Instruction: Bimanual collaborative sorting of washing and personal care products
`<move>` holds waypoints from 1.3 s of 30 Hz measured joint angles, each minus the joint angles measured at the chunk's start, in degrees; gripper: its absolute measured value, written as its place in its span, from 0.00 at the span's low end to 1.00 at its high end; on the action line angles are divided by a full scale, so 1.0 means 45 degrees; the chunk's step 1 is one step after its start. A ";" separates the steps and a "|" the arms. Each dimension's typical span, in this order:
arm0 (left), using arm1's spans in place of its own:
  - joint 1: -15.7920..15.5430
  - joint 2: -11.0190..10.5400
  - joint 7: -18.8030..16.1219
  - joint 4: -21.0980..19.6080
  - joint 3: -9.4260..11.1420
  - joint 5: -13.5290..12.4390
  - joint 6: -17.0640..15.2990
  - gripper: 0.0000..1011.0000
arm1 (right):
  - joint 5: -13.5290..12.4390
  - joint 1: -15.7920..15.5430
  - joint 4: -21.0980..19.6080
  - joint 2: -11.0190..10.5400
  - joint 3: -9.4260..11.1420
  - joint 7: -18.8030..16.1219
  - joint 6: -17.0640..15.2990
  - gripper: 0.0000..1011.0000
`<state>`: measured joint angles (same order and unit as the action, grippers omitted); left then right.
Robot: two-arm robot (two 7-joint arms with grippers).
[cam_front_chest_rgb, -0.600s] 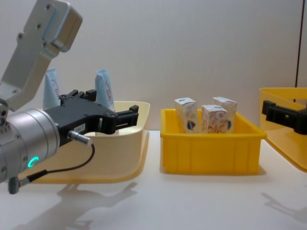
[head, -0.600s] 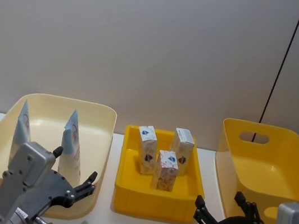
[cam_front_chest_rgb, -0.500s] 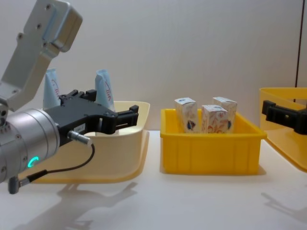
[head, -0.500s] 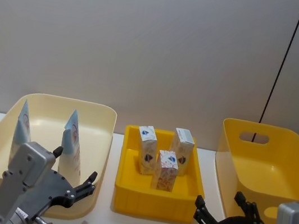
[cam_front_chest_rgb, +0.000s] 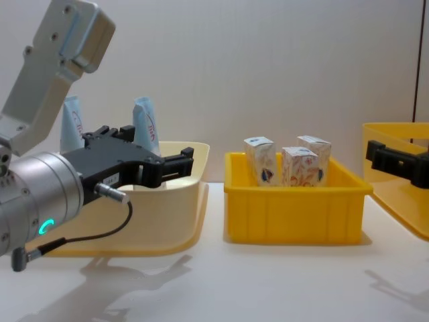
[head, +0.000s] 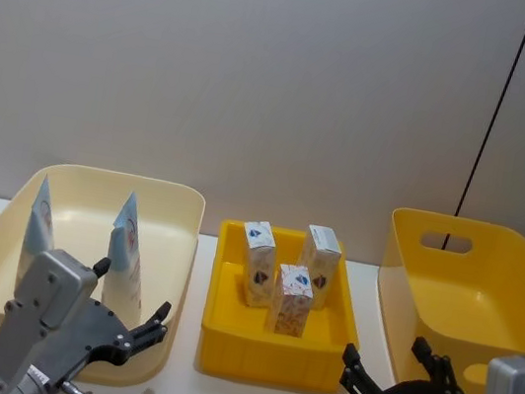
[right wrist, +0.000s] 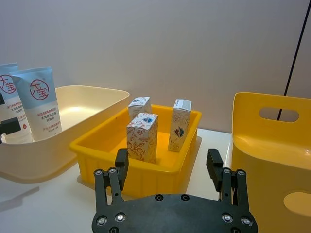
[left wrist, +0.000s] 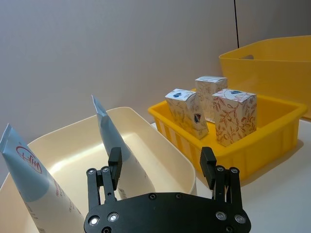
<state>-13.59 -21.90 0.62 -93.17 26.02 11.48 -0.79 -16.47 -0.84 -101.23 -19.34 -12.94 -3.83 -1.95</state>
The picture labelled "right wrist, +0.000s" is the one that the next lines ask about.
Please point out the cream plastic bin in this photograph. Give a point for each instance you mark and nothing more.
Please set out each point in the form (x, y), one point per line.
(82, 106)

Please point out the white floral carton, blue emblem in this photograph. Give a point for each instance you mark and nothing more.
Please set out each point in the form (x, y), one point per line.
(139, 106)
(141, 140)

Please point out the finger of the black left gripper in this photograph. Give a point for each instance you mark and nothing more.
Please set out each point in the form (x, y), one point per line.
(9, 126)

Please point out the shallow yellow plastic tray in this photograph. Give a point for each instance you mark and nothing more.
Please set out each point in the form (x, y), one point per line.
(145, 180)

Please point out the pale blue cream tube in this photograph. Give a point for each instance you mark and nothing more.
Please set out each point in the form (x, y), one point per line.
(42, 104)
(8, 80)

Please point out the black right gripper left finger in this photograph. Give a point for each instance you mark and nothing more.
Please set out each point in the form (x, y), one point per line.
(121, 167)

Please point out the white floral carton, dark emblem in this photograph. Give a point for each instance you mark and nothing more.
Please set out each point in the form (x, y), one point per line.
(179, 128)

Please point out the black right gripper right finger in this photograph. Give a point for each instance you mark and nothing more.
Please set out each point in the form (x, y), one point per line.
(215, 167)

